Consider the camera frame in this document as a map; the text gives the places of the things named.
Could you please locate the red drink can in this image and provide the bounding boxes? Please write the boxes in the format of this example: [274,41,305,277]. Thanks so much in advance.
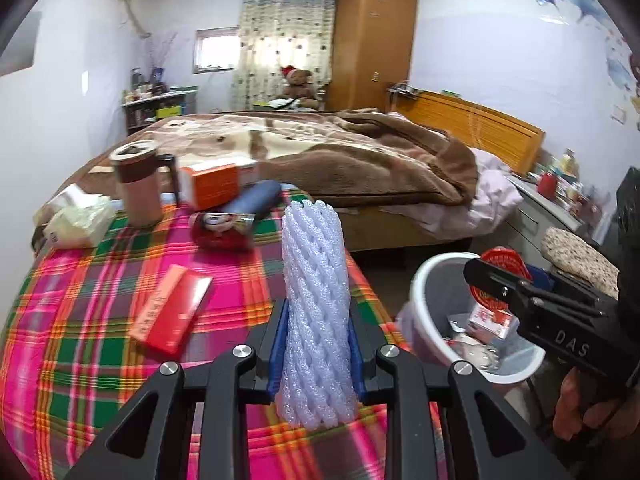
[190,211,257,252]

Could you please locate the speckled beige cushion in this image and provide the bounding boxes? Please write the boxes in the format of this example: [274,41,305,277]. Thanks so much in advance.
[542,226,621,298]

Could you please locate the wooden bed headboard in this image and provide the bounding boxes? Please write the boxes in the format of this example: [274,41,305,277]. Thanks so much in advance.
[387,87,546,176]

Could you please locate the pink green plaid tablecloth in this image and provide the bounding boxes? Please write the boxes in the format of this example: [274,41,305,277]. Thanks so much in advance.
[0,185,446,480]

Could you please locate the white plastic trash bin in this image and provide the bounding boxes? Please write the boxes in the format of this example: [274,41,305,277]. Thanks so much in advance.
[409,252,546,386]

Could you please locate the person's right hand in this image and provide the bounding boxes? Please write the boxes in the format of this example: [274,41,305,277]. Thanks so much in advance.
[552,367,640,443]

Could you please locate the patterned window curtain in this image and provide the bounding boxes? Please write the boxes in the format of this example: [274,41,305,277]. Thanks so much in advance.
[232,0,336,111]

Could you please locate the crumpled clear plastic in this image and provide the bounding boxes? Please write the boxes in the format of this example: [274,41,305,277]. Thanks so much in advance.
[445,330,506,376]

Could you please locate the small window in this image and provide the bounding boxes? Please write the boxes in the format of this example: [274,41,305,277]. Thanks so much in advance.
[194,27,240,73]

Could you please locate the red white small carton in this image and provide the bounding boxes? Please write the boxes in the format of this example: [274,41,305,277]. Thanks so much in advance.
[467,305,516,338]

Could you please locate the red white snack packet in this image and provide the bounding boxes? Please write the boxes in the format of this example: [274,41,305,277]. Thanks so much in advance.
[470,246,533,311]

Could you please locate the brown fleece blanket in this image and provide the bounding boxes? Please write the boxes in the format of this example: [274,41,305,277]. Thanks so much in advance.
[75,109,480,207]

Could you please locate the orange white carton box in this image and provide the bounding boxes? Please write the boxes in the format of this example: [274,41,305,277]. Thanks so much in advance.
[178,156,258,211]

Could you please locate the cluster of small bottles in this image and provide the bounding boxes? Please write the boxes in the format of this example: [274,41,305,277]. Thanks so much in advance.
[555,150,601,216]

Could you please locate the yellow patterned tissue pack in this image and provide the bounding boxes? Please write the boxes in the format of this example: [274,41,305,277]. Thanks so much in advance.
[32,183,117,248]

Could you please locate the white bedside cabinet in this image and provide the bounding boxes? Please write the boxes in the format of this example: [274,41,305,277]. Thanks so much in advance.
[505,172,613,261]

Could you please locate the wooden wardrobe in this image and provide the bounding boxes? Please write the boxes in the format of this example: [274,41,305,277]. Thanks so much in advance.
[325,0,418,113]

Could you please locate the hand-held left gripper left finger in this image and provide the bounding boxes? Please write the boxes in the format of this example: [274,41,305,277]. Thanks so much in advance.
[65,300,291,480]

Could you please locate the flat red box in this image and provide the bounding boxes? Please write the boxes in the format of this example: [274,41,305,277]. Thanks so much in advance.
[130,265,213,356]

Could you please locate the dark blue cylinder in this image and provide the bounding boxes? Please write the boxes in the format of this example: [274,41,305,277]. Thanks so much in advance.
[222,180,283,221]

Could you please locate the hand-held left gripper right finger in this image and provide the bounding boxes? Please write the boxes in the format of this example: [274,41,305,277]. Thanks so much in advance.
[347,310,573,480]

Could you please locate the blue wall sticker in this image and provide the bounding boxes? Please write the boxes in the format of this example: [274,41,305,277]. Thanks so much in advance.
[537,0,640,91]

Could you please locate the brown teddy bear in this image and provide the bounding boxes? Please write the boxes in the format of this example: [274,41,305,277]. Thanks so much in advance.
[280,66,321,110]

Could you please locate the cluttered desk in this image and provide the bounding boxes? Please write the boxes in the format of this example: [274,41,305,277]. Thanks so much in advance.
[121,86,199,136]

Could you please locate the pale pink bed sheet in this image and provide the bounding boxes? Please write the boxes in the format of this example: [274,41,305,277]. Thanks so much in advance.
[452,147,523,238]

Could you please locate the beige brown lidded mug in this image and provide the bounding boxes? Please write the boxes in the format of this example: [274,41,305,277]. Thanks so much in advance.
[109,142,179,228]

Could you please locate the white foam net sleeve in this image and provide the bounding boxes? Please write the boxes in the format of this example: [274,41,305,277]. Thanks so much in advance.
[277,199,358,430]

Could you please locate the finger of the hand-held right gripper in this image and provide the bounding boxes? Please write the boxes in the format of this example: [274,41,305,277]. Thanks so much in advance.
[462,257,618,307]
[467,280,606,320]

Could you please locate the dried purple branches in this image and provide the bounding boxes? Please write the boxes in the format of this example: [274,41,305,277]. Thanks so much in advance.
[142,32,178,83]

